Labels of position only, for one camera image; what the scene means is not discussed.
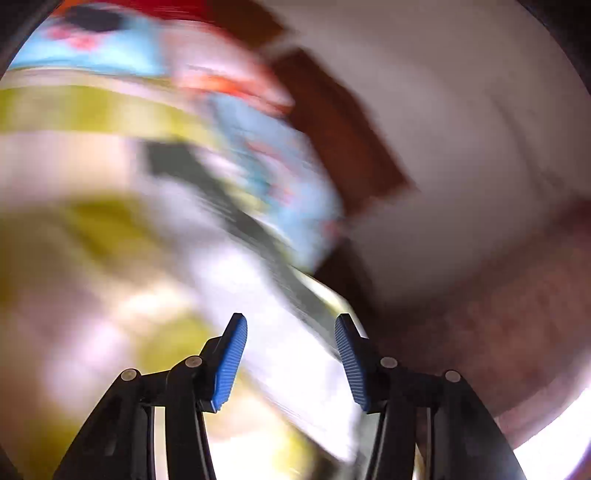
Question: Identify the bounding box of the blue orange printed blanket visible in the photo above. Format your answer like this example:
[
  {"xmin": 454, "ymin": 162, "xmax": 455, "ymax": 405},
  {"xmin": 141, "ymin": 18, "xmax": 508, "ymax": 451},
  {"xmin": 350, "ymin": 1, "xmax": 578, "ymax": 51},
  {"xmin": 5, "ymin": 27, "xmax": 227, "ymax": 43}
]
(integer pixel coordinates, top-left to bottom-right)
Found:
[{"xmin": 9, "ymin": 4, "xmax": 171, "ymax": 79}]

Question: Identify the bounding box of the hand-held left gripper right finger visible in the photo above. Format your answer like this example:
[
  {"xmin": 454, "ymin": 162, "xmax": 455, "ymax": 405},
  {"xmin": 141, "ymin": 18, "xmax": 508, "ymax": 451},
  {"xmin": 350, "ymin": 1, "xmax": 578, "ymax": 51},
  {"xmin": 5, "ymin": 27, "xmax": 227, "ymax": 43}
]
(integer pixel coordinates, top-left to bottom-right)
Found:
[{"xmin": 334, "ymin": 313, "xmax": 527, "ymax": 480}]

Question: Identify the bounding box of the red blanket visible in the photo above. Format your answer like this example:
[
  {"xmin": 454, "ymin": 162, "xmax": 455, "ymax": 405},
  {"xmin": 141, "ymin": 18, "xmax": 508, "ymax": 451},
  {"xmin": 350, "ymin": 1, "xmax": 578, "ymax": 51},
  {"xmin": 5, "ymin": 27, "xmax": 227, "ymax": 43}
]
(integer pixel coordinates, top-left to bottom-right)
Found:
[{"xmin": 60, "ymin": 0, "xmax": 222, "ymax": 21}]

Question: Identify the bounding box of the large wooden headboard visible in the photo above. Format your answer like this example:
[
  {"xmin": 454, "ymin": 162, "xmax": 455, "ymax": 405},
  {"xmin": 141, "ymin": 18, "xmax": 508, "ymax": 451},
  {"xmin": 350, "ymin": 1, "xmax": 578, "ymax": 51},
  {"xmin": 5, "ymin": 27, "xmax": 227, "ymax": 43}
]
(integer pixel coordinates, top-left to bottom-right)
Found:
[{"xmin": 272, "ymin": 48, "xmax": 414, "ymax": 217}]

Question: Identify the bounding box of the small wooden headboard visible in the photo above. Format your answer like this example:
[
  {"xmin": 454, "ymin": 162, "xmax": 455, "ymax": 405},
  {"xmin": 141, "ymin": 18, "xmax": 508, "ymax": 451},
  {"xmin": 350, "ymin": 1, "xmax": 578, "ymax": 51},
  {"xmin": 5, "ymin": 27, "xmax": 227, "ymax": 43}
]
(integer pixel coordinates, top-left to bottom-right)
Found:
[{"xmin": 203, "ymin": 0, "xmax": 289, "ymax": 47}]

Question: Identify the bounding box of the light blue patterned pillow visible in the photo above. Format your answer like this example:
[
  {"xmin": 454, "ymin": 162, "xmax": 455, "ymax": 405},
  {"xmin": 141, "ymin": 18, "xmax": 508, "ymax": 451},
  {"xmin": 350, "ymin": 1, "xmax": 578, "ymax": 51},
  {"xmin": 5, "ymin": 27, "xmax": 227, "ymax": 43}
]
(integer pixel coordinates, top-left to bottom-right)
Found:
[{"xmin": 203, "ymin": 92, "xmax": 345, "ymax": 275}]

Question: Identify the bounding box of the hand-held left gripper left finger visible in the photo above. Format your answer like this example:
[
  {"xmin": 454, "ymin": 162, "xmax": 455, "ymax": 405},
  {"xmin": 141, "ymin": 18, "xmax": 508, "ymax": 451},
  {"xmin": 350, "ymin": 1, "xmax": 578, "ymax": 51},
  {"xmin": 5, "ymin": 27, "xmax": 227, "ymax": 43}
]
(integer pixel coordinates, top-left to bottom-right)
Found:
[{"xmin": 53, "ymin": 313, "xmax": 248, "ymax": 480}]

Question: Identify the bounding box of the yellow checked bed sheet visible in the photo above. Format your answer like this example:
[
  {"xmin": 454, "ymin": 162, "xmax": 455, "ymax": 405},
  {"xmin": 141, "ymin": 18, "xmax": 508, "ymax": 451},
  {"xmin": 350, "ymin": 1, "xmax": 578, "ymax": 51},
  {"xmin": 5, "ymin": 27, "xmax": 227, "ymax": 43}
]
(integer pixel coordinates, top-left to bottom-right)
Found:
[{"xmin": 0, "ymin": 69, "xmax": 365, "ymax": 480}]

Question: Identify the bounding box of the pink orange patterned pillow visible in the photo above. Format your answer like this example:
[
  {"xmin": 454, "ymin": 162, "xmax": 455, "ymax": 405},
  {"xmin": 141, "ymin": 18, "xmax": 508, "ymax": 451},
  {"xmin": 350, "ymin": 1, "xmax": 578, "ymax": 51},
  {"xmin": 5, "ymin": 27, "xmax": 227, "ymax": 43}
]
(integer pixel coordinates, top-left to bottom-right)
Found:
[{"xmin": 175, "ymin": 55, "xmax": 296, "ymax": 116}]

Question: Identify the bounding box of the green and white knitted sweater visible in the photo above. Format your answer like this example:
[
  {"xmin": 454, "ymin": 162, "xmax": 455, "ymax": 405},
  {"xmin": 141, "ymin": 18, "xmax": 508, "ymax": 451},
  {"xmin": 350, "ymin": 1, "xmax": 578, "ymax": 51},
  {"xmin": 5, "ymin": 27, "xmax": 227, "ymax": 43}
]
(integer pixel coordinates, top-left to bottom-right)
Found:
[{"xmin": 143, "ymin": 138, "xmax": 370, "ymax": 462}]

